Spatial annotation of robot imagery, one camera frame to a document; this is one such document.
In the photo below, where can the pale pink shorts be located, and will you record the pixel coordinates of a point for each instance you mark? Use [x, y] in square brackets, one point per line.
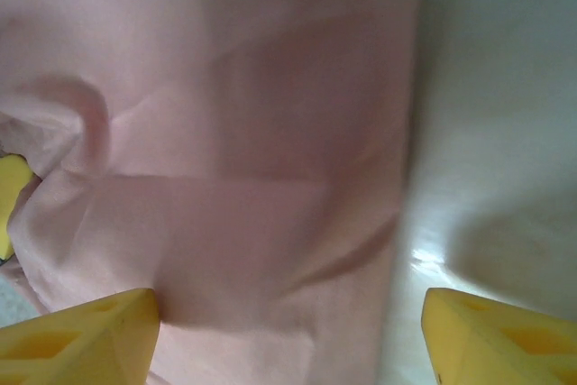
[270, 110]

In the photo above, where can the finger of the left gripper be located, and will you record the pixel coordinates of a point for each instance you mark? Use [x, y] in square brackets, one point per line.
[11, 182]

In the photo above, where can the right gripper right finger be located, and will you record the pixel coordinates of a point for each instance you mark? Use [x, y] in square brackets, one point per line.
[505, 349]

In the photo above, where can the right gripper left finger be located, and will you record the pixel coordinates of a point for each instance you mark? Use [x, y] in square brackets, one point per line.
[76, 344]

